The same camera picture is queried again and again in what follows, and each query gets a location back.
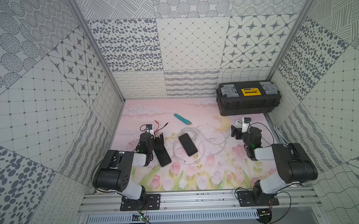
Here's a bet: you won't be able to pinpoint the black smartphone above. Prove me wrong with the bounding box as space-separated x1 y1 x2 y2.
154 145 171 168
178 133 198 157

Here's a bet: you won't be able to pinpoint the white charging cable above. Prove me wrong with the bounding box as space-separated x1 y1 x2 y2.
171 123 231 165

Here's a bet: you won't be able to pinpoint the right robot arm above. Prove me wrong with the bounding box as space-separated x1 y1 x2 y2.
231 126 318 206

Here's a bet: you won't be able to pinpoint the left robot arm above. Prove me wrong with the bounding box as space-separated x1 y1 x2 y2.
91 132 164 211

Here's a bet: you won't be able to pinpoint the red black probe leads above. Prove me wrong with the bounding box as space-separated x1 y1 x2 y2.
154 119 170 134

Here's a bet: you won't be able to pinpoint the teal flat tool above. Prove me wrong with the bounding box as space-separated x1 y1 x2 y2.
174 114 192 125

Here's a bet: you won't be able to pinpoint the pink floral table mat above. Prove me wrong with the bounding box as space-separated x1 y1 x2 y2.
111 98 276 192

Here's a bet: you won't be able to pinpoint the small circuit board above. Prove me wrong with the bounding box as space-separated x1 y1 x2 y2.
132 214 147 223

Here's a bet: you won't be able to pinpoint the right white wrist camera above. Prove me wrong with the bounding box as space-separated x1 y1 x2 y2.
234 117 252 133

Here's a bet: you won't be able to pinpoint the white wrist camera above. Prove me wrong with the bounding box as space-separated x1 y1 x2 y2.
139 124 155 136
234 117 252 133

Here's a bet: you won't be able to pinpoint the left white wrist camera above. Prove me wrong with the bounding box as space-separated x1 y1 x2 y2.
139 124 155 136

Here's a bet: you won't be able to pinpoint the white power strip cord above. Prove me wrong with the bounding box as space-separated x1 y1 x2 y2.
272 124 293 146

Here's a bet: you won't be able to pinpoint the black toolbox yellow handle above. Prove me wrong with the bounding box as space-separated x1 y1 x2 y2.
216 81 282 116

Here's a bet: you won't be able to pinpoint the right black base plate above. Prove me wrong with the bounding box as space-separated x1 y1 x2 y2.
236 190 280 207

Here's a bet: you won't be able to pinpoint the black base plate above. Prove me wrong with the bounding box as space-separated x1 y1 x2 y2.
120 194 161 212
236 190 280 207

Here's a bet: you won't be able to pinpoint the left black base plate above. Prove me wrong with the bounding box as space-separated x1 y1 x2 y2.
120 194 161 212

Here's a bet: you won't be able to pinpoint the aluminium mounting rail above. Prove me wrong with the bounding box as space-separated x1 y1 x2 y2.
78 187 322 215

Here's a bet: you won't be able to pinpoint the white slotted cable duct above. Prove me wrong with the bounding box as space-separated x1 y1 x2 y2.
87 209 259 224

